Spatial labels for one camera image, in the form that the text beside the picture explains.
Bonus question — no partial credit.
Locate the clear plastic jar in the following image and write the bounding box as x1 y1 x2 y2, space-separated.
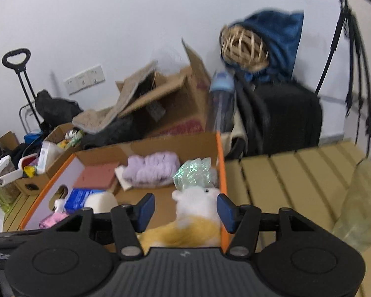
332 157 371 255

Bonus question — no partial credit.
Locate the pink packet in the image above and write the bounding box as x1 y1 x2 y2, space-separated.
38 212 69 230

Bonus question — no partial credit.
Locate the black padded cloth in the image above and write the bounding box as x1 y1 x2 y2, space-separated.
80 115 149 149

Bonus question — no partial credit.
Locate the blue tissue packet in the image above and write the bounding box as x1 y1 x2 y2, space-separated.
64 188 97 214

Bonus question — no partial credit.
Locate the iridescent green plastic wrap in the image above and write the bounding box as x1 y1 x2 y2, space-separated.
172 157 219 191

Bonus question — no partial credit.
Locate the orange rimmed cardboard box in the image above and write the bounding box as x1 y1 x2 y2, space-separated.
20 131 228 255

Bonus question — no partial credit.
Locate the black trolley handle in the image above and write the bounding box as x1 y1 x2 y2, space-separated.
2 48 50 134

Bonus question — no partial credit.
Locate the black bag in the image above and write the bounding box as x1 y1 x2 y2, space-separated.
35 89 84 128

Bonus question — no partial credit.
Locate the white and orange plush toy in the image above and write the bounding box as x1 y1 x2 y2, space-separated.
137 186 224 255

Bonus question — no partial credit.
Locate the small blue box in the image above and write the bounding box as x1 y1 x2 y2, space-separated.
24 133 44 145

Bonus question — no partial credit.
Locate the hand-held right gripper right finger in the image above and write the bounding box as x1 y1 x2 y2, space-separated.
217 194 314 260

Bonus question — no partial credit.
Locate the white plastic container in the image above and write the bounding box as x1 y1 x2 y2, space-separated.
36 141 64 174

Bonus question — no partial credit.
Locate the plain small cardboard box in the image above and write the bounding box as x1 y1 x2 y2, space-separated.
0 130 19 151

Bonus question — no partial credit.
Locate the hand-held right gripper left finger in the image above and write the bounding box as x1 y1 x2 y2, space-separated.
55 193 155 260

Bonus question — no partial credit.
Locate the white red-rimmed dustpan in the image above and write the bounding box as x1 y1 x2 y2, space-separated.
0 153 39 187

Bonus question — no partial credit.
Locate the white wall socket plate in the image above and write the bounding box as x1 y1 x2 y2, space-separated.
64 65 106 96

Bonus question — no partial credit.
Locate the black suitcase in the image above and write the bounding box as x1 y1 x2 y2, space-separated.
234 80 324 158

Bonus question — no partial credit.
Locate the blue capped water bottle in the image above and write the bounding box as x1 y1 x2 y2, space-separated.
208 70 236 134

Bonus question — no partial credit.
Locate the large brown cardboard box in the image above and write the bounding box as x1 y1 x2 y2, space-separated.
115 38 213 139

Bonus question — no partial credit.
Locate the green striped packet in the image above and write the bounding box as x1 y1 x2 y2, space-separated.
66 129 84 147

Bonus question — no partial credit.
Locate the woven bamboo ball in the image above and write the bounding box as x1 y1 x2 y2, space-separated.
220 26 270 72

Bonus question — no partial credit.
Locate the beige fleece mat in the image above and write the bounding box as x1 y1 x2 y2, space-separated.
72 61 159 134

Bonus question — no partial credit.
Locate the black tripod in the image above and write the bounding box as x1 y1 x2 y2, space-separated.
315 0 371 156

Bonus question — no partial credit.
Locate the small open cardboard box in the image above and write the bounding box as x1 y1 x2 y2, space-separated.
13 123 84 196

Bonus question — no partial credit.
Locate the dark clothes pile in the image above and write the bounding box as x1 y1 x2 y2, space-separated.
0 134 40 169

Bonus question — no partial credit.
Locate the purple fluffy cloth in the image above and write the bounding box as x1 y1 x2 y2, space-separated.
123 151 181 189

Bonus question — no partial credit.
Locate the white tape roll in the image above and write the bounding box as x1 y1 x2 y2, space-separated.
83 191 119 214

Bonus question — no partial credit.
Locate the blue cloth bag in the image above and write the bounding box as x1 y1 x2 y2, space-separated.
225 9 305 83

